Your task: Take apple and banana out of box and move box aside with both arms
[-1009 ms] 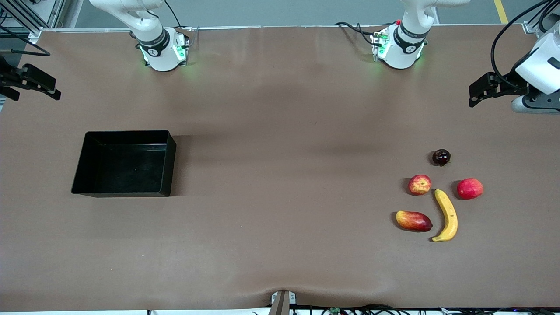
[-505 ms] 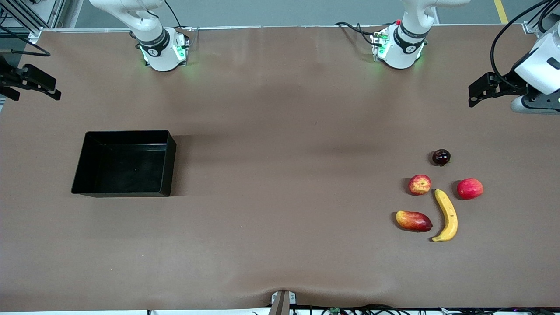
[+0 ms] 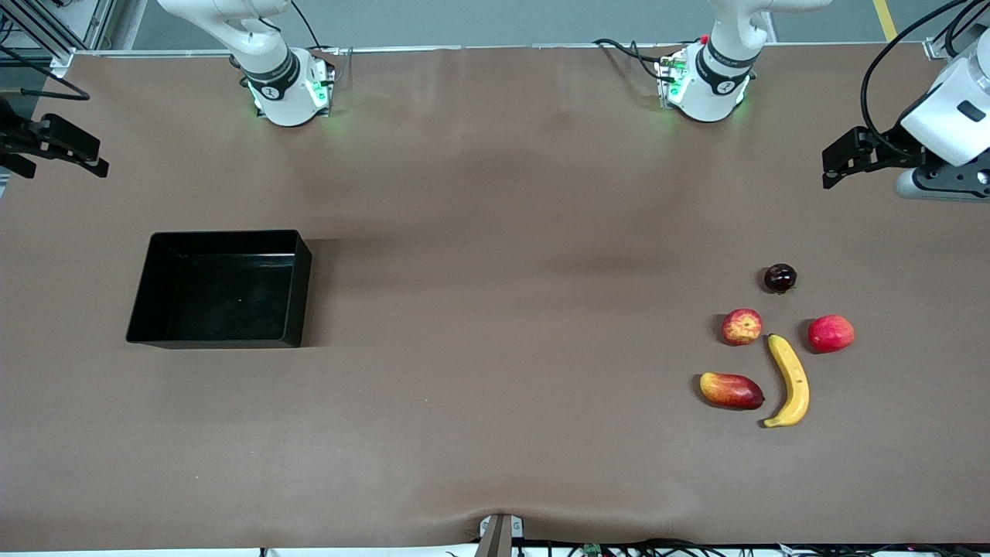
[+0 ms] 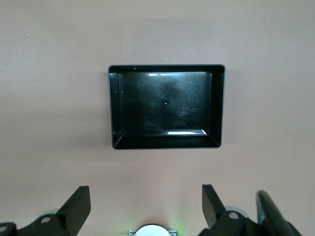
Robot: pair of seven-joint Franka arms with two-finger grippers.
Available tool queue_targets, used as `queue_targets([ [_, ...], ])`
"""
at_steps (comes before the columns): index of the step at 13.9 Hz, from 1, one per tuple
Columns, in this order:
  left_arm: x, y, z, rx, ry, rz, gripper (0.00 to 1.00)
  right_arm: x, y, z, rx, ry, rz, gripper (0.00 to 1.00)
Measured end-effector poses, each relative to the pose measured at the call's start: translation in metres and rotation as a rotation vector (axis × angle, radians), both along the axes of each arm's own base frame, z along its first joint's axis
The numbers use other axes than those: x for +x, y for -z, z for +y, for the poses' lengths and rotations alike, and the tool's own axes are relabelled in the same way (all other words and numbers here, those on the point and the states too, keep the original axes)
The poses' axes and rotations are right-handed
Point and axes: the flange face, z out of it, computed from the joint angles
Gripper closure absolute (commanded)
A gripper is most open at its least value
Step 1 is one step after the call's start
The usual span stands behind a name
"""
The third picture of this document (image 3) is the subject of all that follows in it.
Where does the red yellow striped apple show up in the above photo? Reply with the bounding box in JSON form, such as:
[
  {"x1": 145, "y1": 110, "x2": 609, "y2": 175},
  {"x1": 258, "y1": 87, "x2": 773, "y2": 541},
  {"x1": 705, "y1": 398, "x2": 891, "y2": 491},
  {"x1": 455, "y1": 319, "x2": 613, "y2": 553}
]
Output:
[{"x1": 722, "y1": 308, "x2": 763, "y2": 346}]

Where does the black plastic box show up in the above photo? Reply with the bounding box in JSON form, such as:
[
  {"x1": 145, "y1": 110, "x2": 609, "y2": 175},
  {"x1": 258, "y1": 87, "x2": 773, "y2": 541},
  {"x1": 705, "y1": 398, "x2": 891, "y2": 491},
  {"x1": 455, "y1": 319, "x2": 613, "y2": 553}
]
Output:
[{"x1": 126, "y1": 229, "x2": 313, "y2": 350}]

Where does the yellow banana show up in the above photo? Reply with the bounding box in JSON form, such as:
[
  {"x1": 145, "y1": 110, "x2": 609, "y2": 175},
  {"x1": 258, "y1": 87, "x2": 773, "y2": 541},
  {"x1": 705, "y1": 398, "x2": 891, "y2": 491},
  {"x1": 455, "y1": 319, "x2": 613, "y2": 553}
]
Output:
[{"x1": 763, "y1": 333, "x2": 811, "y2": 429}]

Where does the pink red round fruit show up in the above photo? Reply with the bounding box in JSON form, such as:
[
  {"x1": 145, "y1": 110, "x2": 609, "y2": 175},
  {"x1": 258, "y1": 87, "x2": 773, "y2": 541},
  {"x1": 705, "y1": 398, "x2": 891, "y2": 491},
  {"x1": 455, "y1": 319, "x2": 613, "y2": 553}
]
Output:
[{"x1": 807, "y1": 314, "x2": 856, "y2": 354}]

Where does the red yellow mango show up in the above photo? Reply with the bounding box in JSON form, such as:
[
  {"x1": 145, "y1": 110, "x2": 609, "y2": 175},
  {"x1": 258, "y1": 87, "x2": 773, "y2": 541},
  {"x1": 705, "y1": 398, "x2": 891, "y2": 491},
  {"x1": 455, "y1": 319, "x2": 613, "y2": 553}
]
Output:
[{"x1": 699, "y1": 371, "x2": 766, "y2": 411}]

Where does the brown table mat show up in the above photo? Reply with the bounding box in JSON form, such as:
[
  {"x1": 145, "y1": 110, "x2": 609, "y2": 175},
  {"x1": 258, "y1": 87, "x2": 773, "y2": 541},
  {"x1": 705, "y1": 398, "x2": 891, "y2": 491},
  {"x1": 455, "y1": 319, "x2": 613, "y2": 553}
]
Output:
[{"x1": 0, "y1": 43, "x2": 990, "y2": 552}]

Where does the aluminium frame profile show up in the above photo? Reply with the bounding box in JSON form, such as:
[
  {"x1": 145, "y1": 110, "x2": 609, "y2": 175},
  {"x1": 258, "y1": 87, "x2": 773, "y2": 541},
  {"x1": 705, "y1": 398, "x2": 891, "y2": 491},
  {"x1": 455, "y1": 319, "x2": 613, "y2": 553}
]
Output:
[{"x1": 0, "y1": 0, "x2": 117, "y2": 74}]

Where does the black base power cable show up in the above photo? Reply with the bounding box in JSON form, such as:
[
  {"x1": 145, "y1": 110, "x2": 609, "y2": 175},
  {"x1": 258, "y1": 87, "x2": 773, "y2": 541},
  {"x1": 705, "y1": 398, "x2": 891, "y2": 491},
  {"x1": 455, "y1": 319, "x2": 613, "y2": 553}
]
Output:
[
  {"x1": 592, "y1": 37, "x2": 667, "y2": 83},
  {"x1": 289, "y1": 0, "x2": 343, "y2": 56}
]

